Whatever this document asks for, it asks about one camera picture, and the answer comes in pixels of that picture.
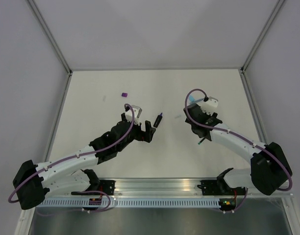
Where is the white slotted cable duct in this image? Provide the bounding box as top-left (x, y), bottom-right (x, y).
top-left (39, 197), bottom-right (221, 208)

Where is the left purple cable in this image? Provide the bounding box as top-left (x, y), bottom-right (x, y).
top-left (8, 103), bottom-right (136, 204)

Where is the blue marker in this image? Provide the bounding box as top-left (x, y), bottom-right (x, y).
top-left (188, 95), bottom-right (204, 103)

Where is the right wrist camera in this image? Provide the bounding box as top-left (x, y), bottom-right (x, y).
top-left (200, 96), bottom-right (219, 114)

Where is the right aluminium frame post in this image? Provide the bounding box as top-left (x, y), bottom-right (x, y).
top-left (240, 0), bottom-right (286, 73)

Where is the aluminium frame post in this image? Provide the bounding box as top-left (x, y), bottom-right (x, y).
top-left (26, 0), bottom-right (72, 75)
top-left (240, 0), bottom-right (286, 73)

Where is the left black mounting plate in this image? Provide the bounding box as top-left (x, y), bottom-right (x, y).
top-left (98, 180), bottom-right (116, 196)

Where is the black purple highlighter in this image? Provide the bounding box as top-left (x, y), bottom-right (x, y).
top-left (153, 113), bottom-right (163, 128)

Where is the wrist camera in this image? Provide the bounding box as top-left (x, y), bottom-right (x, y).
top-left (125, 105), bottom-right (142, 125)
top-left (200, 96), bottom-right (219, 114)

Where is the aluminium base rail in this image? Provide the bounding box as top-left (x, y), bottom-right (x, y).
top-left (71, 178), bottom-right (294, 197)

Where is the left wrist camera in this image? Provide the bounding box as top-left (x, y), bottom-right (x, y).
top-left (125, 105), bottom-right (142, 125)

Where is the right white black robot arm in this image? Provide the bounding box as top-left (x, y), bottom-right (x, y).
top-left (184, 103), bottom-right (293, 195)

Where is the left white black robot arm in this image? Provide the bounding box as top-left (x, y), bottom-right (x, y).
top-left (8, 111), bottom-right (156, 210)

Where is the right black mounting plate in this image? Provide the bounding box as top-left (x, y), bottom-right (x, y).
top-left (197, 180), bottom-right (246, 196)

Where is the black mounting plate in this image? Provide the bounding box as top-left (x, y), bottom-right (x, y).
top-left (197, 180), bottom-right (246, 196)
top-left (98, 180), bottom-right (116, 196)

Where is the left aluminium frame post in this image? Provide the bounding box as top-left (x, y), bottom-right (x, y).
top-left (26, 0), bottom-right (72, 75)

